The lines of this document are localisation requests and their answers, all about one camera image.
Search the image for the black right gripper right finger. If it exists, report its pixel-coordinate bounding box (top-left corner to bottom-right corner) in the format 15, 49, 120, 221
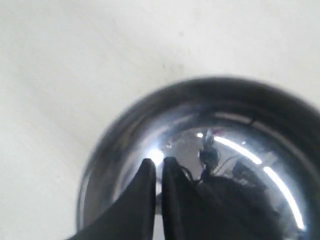
161, 157, 215, 240

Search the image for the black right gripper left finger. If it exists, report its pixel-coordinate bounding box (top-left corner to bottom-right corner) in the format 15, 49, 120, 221
70, 158, 156, 240

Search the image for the ribbed stainless steel bowl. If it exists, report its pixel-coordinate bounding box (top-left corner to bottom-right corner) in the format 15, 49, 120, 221
76, 77, 320, 240

